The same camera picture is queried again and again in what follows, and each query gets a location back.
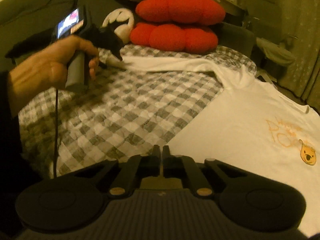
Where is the white plush toy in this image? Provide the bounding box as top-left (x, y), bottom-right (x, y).
top-left (102, 8), bottom-right (134, 44)

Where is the red puffy cushion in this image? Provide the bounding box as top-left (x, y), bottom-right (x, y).
top-left (135, 0), bottom-right (226, 26)
top-left (129, 22), bottom-right (218, 54)

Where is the star-patterned curtain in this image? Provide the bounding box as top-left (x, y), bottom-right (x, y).
top-left (304, 17), bottom-right (320, 110)
top-left (277, 0), bottom-right (308, 100)

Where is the grey cloth on chair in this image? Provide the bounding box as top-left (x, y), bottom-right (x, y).
top-left (257, 37), bottom-right (295, 65)

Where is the person's left forearm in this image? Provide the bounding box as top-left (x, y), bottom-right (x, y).
top-left (0, 70), bottom-right (50, 238)

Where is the grey checked blanket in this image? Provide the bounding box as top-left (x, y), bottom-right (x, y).
top-left (17, 44), bottom-right (258, 180)

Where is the person's left hand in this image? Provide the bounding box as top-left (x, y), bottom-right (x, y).
top-left (7, 35), bottom-right (100, 117)

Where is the white t-shirt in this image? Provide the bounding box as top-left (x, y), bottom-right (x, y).
top-left (107, 55), bottom-right (320, 238)

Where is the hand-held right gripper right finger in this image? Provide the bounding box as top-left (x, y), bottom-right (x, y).
top-left (162, 145), bottom-right (252, 197)

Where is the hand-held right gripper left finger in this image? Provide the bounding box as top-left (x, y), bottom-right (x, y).
top-left (72, 145), bottom-right (160, 197)

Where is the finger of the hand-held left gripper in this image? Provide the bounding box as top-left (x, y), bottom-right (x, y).
top-left (107, 40), bottom-right (124, 62)

